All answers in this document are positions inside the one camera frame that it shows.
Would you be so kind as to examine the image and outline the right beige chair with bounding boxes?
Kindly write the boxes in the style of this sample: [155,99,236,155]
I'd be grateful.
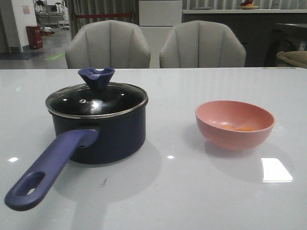
[159,20,246,68]

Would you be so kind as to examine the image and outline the orange ham slices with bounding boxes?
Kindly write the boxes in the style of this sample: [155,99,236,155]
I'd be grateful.
[223,125,254,132]

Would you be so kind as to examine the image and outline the beige chair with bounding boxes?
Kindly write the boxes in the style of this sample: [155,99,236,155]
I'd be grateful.
[159,20,246,68]
[65,20,151,69]

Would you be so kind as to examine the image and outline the dark blue saucepan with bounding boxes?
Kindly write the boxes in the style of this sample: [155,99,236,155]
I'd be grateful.
[4,82,149,212]

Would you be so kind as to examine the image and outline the red trash bin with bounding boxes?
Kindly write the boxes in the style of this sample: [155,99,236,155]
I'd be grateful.
[26,25,43,49]

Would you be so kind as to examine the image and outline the red barrier belt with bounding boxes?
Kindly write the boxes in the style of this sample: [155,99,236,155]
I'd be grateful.
[74,12,133,19]

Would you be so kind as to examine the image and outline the dark kitchen counter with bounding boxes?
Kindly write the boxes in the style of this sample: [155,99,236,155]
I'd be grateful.
[182,9,307,67]

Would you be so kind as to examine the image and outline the glass lid with blue knob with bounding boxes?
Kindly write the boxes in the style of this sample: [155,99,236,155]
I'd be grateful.
[46,68,148,119]

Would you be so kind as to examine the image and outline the white refrigerator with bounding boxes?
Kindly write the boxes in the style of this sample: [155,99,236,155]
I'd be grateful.
[139,0,182,69]

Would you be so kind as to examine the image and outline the pink bowl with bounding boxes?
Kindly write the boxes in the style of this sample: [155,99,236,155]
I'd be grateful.
[195,100,275,151]

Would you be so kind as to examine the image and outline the left beige chair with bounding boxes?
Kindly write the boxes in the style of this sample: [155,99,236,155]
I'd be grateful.
[65,20,151,69]

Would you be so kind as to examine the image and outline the fruit plate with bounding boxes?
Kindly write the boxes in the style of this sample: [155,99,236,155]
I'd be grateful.
[239,0,259,10]

